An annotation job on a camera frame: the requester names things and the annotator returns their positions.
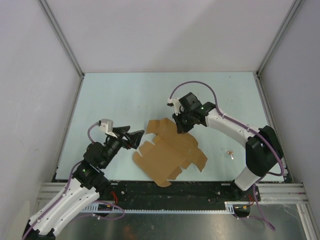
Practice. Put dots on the brown cardboard box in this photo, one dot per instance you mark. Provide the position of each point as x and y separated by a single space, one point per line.
168 153

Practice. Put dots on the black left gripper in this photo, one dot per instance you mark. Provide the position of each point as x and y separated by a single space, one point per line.
134 138

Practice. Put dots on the right aluminium corner post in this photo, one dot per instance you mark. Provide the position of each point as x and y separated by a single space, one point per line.
282 30

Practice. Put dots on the aluminium corner post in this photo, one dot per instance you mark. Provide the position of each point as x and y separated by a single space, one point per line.
48 13
282 30

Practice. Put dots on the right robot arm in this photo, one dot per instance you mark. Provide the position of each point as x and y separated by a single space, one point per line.
262 147

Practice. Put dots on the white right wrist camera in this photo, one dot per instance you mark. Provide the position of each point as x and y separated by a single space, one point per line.
177 106

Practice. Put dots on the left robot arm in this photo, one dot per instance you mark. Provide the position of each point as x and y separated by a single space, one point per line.
86 183

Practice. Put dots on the left aluminium corner post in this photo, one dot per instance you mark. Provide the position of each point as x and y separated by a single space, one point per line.
48 13

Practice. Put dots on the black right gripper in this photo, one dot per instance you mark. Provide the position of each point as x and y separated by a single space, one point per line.
181 128

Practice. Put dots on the small copper debris piece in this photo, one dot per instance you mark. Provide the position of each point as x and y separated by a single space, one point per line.
230 153

